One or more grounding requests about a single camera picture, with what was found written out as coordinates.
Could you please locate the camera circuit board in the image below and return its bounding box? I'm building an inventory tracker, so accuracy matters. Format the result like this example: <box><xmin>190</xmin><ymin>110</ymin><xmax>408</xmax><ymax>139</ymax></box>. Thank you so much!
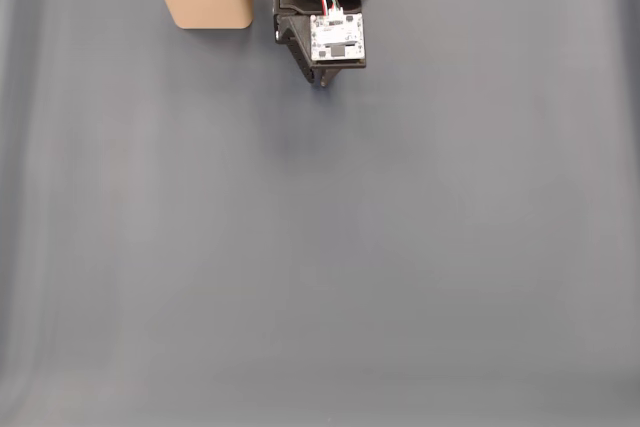
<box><xmin>309</xmin><ymin>11</ymin><xmax>367</xmax><ymax>68</ymax></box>

